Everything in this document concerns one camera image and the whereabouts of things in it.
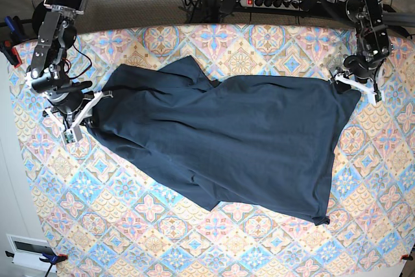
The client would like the dark blue t-shirt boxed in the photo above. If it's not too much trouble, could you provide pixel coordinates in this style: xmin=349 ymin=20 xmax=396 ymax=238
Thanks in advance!
xmin=88 ymin=56 xmax=361 ymax=225

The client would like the blue orange clamp bottom left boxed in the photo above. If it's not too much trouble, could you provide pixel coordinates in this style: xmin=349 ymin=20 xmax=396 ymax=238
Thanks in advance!
xmin=5 ymin=251 xmax=68 ymax=276

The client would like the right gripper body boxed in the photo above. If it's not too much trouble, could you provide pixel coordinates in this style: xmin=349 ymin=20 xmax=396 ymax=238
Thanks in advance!
xmin=30 ymin=75 xmax=93 ymax=118

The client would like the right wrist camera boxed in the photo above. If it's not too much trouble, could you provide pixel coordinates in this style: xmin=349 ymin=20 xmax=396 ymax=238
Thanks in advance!
xmin=62 ymin=128 xmax=82 ymax=145

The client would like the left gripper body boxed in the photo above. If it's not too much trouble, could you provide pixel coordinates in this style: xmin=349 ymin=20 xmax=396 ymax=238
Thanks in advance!
xmin=343 ymin=55 xmax=379 ymax=83

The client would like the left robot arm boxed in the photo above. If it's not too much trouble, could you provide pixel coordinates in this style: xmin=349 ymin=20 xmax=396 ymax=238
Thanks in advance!
xmin=320 ymin=0 xmax=414 ymax=102

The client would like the patterned tablecloth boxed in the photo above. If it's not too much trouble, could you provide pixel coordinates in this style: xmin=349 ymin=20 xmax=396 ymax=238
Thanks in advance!
xmin=8 ymin=25 xmax=414 ymax=276

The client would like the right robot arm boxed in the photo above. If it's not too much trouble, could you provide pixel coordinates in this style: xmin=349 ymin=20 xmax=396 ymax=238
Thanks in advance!
xmin=26 ymin=0 xmax=97 ymax=130

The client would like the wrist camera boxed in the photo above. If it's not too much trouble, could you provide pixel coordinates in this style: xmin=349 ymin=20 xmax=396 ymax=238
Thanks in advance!
xmin=62 ymin=128 xmax=82 ymax=145
xmin=372 ymin=90 xmax=385 ymax=105

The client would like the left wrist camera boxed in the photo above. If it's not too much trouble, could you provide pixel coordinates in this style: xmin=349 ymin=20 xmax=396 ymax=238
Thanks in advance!
xmin=372 ymin=90 xmax=385 ymax=105

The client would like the white power strip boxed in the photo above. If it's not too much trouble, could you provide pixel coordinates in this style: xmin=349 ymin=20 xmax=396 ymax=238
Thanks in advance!
xmin=239 ymin=0 xmax=301 ymax=10

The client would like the orange clamp bottom right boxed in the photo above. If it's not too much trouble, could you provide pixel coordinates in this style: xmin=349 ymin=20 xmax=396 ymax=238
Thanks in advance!
xmin=401 ymin=254 xmax=414 ymax=261

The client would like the white wall panel box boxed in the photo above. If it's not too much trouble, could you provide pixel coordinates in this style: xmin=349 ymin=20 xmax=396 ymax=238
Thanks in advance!
xmin=6 ymin=234 xmax=53 ymax=272

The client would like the red black clamp left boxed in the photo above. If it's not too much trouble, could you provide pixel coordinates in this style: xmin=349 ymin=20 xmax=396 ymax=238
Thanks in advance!
xmin=0 ymin=40 xmax=22 ymax=68

